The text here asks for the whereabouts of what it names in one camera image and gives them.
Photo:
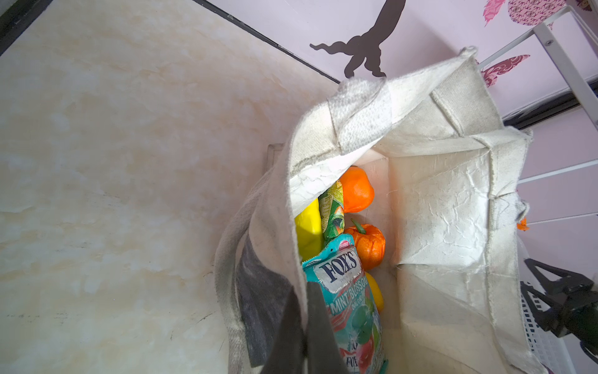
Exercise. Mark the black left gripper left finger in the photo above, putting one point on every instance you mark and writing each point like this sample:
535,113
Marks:
288,352

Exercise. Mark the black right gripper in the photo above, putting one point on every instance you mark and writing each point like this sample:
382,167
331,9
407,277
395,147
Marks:
573,312

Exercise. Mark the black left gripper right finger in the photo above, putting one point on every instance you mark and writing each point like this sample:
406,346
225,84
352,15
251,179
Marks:
322,350

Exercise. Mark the teal striped candy bag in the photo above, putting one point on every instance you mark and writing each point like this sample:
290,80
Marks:
350,305

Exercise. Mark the yellow orange apple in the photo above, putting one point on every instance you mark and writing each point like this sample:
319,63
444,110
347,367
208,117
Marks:
376,293

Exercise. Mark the orange tangerine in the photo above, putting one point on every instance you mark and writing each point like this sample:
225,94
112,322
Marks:
370,244
358,191

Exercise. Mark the yellow banana bunch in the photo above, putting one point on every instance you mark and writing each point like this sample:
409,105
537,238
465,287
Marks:
308,225

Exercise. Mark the green candy bag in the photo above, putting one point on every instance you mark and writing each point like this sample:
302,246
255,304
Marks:
331,208

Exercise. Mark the cream canvas grocery bag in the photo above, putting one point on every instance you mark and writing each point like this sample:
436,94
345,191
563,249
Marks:
445,170

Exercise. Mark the orange Fox's candy bag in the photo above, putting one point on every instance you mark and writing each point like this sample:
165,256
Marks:
522,225

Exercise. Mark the white wood two-tier shelf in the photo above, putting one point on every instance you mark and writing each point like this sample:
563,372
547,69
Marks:
578,93

